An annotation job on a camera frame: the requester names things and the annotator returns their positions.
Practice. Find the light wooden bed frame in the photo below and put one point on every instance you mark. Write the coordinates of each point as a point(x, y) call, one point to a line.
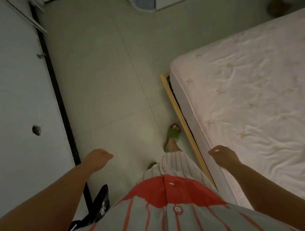
point(177, 111)

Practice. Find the green slipper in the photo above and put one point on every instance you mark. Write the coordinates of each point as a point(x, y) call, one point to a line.
point(152, 164)
point(170, 134)

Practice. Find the striped grey pajama trousers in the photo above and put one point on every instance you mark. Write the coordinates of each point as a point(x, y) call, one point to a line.
point(176, 164)

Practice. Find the person's right foot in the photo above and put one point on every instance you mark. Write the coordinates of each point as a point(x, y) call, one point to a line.
point(172, 145)

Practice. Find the person's right hand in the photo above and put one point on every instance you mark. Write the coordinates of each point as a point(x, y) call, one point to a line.
point(224, 157)

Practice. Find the white quilted mattress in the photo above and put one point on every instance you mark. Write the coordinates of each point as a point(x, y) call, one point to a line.
point(250, 83)

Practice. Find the black bag white print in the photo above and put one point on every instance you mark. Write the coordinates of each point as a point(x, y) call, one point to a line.
point(100, 204)

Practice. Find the person's right forearm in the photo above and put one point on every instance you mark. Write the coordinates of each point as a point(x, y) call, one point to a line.
point(267, 195)

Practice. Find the white wardrobe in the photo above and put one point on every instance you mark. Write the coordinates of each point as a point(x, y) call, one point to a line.
point(23, 95)

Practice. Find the striped grey red pajama top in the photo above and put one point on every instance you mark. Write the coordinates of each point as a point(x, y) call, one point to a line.
point(166, 195)

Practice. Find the person's left hand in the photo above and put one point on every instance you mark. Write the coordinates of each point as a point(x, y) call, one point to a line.
point(97, 160)

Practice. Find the person's left forearm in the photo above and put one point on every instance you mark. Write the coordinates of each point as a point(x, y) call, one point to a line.
point(47, 197)

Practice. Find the dark round object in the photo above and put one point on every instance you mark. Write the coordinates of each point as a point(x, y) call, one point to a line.
point(278, 8)

